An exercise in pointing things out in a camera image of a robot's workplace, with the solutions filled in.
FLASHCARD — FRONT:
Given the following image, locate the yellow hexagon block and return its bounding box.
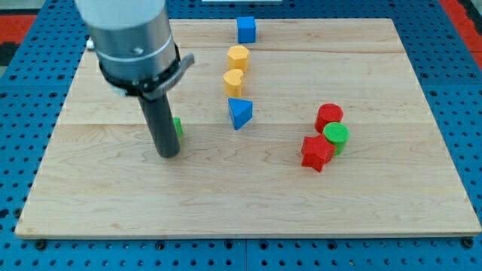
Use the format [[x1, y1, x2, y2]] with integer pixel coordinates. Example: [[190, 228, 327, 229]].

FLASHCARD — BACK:
[[227, 45, 249, 72]]

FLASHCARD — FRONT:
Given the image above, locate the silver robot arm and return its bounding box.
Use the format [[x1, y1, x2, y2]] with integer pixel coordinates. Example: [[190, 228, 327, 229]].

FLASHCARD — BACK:
[[75, 0, 195, 158]]

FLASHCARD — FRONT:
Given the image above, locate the green cylinder block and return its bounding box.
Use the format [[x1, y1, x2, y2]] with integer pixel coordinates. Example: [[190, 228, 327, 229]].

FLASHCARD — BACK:
[[323, 122, 350, 155]]

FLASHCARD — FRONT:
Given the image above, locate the green star block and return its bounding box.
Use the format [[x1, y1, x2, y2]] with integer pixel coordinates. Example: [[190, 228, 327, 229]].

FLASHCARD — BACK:
[[173, 117, 184, 139]]

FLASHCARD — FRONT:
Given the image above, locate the blue cube block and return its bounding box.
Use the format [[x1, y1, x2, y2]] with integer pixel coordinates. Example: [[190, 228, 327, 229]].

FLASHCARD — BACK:
[[236, 17, 256, 44]]

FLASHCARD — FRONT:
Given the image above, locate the red star block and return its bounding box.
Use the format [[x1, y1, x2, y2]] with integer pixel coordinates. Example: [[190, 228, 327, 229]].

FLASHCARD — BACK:
[[301, 135, 336, 172]]

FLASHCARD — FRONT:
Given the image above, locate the yellow heart block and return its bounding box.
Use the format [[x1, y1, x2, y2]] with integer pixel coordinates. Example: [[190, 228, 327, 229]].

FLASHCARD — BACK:
[[223, 69, 244, 98]]

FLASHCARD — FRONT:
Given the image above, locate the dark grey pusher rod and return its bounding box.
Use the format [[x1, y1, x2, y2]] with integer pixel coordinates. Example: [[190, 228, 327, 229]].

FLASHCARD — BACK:
[[138, 94, 180, 158]]

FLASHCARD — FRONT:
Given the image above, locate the blue triangle block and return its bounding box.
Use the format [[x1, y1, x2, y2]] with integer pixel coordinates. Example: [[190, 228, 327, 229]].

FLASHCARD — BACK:
[[227, 98, 253, 130]]

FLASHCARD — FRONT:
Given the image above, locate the wooden board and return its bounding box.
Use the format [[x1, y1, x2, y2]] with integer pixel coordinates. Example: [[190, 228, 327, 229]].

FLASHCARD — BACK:
[[15, 19, 481, 239]]

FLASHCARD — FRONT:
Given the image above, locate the red cylinder block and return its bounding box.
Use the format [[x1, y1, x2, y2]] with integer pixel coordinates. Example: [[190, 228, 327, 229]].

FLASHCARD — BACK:
[[314, 103, 343, 133]]

